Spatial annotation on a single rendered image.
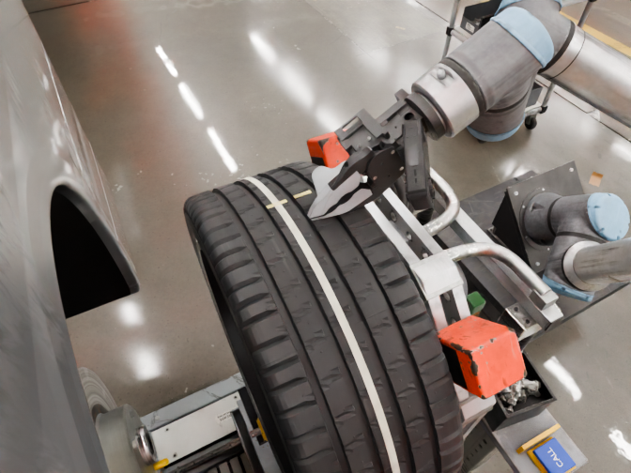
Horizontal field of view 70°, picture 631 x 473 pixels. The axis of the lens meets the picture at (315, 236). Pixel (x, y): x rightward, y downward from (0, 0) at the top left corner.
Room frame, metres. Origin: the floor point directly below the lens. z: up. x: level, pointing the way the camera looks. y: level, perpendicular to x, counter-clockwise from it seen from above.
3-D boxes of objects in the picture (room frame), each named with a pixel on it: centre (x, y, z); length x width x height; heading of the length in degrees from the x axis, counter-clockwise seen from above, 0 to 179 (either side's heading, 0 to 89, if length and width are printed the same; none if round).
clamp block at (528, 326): (0.41, -0.39, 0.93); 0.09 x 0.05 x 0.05; 117
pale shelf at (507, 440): (0.43, -0.50, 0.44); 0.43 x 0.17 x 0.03; 27
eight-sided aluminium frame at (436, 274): (0.47, -0.13, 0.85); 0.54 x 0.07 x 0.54; 27
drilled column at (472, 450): (0.41, -0.51, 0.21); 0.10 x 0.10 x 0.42; 27
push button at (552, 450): (0.28, -0.57, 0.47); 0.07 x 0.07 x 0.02; 27
